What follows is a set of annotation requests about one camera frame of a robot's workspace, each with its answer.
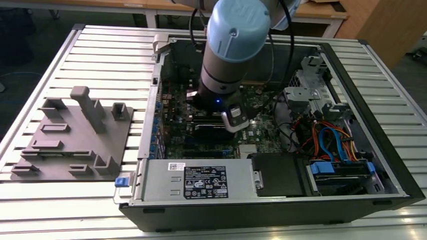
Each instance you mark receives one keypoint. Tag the black RAM slot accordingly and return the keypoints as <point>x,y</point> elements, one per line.
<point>208,121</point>
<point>196,85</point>
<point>204,118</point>
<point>196,82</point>
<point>196,88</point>

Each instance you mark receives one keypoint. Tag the black plastic drive cover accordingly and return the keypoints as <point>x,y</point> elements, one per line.
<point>281,175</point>

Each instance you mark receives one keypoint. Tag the grey parts rack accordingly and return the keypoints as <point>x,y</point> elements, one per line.
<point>77,140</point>

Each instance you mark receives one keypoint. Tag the hard disk in blue carrier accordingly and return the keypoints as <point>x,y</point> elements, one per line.
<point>322,168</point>

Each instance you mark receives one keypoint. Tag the grey case latch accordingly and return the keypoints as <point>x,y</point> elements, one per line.
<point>160,42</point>

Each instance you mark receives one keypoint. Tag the black PC case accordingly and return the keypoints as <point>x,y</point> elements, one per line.
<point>234,215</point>

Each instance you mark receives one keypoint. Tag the silver power supply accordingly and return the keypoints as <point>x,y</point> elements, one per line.
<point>161,182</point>

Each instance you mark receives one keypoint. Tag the metal drive cage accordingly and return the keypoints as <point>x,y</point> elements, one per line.
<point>301,96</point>

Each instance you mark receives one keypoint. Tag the green motherboard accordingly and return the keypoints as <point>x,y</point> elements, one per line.
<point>268,135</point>

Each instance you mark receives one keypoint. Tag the silver chipset heatsink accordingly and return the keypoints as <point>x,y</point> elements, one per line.
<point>249,148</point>

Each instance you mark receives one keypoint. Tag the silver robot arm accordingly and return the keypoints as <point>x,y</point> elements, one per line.
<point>228,75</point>

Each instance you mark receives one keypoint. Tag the blue case latch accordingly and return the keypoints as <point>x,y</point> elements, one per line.
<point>121,182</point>

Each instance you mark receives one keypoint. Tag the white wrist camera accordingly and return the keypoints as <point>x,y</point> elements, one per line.
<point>236,120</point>

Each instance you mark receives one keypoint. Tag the black rating label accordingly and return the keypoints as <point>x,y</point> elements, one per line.
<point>208,182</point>

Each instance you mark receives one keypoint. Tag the black graphics card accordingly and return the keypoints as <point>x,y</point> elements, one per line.
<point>210,133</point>

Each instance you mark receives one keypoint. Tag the wooden top desk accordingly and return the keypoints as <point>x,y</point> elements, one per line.
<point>84,2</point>
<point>321,12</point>

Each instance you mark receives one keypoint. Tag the white barcode sticker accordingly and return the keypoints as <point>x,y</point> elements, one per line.
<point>176,166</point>

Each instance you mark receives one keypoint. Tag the black expansion slot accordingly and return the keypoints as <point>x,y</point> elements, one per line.
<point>201,151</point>
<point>198,156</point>

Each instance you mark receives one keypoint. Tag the wooden cabinet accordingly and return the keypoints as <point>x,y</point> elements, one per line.
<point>384,25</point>

